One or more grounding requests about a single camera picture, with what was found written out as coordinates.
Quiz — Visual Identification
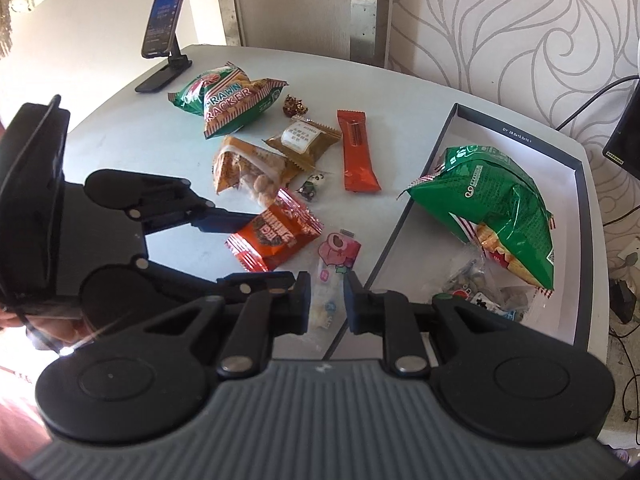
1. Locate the long red bar packet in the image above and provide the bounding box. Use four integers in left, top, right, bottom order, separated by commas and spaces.
336, 109, 382, 193

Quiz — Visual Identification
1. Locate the clear wrapped candy bag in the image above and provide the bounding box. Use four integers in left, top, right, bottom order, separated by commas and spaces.
442, 257, 491, 298

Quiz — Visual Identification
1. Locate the green cracker bag with window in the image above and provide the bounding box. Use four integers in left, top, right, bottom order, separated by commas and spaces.
167, 61, 289, 140

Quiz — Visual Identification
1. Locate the pink peach print candy packet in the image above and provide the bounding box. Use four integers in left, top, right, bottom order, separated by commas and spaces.
309, 228, 362, 331

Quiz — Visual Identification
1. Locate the orange clear peanut packet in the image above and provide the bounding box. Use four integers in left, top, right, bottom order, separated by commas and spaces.
212, 135, 301, 206

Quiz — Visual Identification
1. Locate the black phone stand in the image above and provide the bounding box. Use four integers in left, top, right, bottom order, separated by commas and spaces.
135, 45, 194, 94

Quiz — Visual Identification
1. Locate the small white printed packet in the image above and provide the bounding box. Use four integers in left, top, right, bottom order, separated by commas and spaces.
470, 287, 532, 322

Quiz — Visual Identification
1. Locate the small panda print candy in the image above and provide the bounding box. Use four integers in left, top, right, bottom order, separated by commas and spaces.
295, 171, 333, 198

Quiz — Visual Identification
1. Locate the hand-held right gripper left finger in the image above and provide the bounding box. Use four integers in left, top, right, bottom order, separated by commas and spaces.
142, 271, 312, 380

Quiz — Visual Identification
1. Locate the white wall socket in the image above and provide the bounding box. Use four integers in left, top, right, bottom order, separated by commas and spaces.
617, 239, 640, 272

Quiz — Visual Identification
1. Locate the red gold wrapped candy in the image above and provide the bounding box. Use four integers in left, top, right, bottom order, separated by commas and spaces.
282, 94, 310, 118

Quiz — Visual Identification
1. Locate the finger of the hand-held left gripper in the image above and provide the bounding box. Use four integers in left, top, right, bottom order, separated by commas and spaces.
132, 255, 297, 311
122, 174, 257, 237

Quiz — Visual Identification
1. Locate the black television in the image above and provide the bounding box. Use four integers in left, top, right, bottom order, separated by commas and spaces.
602, 77, 640, 177

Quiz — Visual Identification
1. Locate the crumpled green cracker bag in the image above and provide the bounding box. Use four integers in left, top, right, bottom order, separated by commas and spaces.
397, 144, 557, 298

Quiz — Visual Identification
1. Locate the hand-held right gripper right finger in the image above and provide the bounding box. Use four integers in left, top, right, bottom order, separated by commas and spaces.
342, 271, 502, 379

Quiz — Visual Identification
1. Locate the black smartphone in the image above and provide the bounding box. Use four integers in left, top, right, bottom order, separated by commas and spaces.
141, 0, 192, 59

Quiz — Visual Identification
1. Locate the black power adapter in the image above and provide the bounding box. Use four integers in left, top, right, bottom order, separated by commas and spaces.
611, 280, 639, 324

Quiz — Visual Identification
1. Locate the black television cable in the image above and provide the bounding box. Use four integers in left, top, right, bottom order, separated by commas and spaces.
556, 76, 639, 131

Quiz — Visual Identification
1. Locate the metal wall trim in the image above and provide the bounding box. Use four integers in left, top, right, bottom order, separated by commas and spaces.
350, 0, 394, 69

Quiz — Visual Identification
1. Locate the person's left hand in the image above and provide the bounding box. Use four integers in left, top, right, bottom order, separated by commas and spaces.
0, 305, 97, 357

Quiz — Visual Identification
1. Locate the grey box with white inside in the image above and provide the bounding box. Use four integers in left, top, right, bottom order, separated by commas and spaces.
325, 102, 593, 351

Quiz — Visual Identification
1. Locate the brown cake packet white label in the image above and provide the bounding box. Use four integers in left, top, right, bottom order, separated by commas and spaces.
263, 115, 342, 171

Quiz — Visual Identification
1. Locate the orange red snack packet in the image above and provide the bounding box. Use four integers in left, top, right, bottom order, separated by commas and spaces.
225, 187, 323, 273

